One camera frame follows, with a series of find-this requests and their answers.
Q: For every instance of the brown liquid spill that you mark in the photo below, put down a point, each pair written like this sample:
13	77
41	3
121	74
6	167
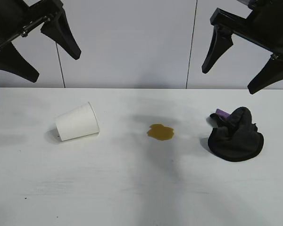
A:
160	132

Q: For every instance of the white paper cup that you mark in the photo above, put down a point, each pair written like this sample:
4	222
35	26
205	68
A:
76	123

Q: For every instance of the black and purple cloth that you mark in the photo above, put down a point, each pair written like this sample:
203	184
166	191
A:
235	139

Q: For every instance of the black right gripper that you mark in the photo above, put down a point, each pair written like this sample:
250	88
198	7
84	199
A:
268	26

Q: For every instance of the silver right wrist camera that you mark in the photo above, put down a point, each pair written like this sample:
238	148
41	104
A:
245	2

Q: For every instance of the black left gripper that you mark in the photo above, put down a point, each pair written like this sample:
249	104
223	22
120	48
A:
11	16

